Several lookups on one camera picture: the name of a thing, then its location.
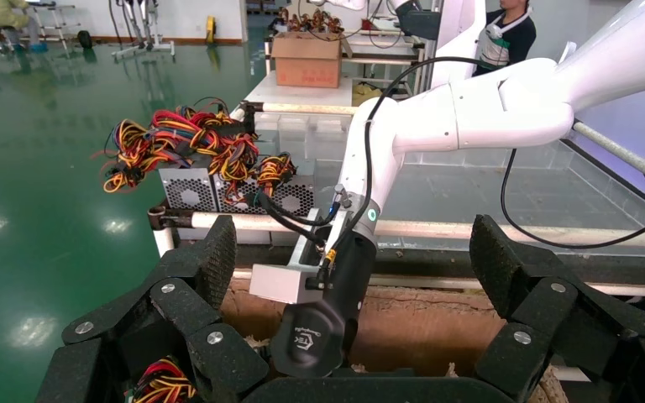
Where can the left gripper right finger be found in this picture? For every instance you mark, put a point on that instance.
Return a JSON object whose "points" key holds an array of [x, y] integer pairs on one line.
{"points": [[556, 311]]}

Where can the white pipe frame cart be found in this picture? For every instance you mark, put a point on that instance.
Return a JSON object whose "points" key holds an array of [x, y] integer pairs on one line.
{"points": [[439, 228]]}

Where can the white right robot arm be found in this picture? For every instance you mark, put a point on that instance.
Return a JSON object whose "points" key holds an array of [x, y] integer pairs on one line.
{"points": [[495, 111]]}

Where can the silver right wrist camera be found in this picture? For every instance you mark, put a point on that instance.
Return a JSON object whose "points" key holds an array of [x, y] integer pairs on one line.
{"points": [[278, 283]]}

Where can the white metal stand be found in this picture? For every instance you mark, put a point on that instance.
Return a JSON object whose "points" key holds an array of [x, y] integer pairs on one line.
{"points": [[144, 33]]}

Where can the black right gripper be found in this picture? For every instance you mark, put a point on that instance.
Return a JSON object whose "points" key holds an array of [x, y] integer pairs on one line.
{"points": [[311, 339]]}

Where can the brown cardboard carton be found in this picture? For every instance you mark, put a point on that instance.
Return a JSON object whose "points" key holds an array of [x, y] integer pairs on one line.
{"points": [[306, 61]]}

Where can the cardboard box with dividers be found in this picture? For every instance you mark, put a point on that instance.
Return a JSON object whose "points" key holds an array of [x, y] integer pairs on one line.
{"points": [[422, 333]]}

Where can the clear plastic divider tray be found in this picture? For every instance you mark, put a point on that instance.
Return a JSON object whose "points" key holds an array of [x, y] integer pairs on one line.
{"points": [[300, 133]]}

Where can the person in yellow jacket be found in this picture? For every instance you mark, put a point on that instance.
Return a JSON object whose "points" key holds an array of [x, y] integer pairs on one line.
{"points": [[5, 14]]}

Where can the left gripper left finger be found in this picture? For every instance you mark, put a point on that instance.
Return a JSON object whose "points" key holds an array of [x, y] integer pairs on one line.
{"points": [[178, 311]]}

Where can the person in dark shirt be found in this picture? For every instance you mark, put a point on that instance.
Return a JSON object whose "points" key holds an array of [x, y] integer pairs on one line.
{"points": [[503, 39]]}

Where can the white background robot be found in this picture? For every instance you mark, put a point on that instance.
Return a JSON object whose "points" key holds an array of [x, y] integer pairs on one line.
{"points": [[456, 33]]}

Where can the yellow floor stand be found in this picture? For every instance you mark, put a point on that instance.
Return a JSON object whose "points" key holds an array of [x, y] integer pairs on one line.
{"points": [[210, 29]]}

